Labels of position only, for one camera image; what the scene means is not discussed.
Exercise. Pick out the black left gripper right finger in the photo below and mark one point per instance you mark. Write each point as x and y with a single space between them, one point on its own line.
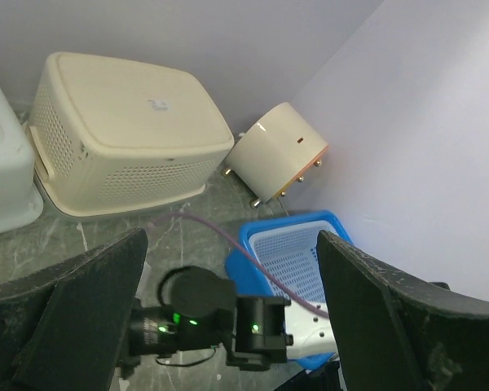
395 331

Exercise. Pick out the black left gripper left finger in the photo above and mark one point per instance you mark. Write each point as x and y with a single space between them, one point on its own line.
62 327

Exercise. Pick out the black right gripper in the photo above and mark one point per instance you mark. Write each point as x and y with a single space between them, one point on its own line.
150 331

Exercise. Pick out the blue plastic tub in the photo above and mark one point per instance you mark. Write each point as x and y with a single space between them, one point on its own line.
240 264

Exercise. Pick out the white translucent plastic bin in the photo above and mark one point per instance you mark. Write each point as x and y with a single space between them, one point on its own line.
20 201

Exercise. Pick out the cream perforated basket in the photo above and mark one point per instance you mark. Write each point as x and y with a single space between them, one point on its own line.
116 136

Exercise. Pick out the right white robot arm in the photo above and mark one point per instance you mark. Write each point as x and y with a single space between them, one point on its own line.
198 310

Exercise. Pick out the cream cylindrical bucket orange rim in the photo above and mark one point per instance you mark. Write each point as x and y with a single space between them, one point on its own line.
274 153

